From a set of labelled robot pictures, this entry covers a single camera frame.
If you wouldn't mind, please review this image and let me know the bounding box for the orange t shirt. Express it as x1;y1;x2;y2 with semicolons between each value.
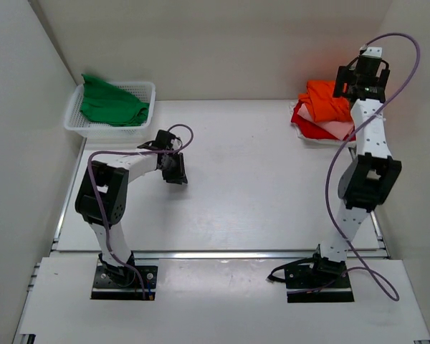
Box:
298;80;352;123

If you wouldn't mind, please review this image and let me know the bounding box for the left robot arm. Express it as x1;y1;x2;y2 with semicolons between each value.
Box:
75;124;194;288

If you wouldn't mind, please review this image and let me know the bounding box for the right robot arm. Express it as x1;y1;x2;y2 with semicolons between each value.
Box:
307;53;402;287

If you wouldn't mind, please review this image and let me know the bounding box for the pink folded t shirt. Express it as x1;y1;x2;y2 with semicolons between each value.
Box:
297;105;354;140

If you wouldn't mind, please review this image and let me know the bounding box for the red folded t shirt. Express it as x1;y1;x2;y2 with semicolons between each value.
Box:
291;101;349;142

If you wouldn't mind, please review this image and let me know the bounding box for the white plastic basket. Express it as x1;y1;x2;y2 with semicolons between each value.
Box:
64;75;156;139

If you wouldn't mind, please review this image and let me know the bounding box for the green t shirt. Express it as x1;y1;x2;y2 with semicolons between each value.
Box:
80;74;150;127

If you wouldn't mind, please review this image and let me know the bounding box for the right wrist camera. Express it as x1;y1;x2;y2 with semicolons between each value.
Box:
359;46;383;59

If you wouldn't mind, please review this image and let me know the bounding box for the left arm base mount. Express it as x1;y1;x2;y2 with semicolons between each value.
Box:
90;260;158;301

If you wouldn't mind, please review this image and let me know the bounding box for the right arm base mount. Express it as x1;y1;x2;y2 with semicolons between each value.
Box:
267;258;355;304

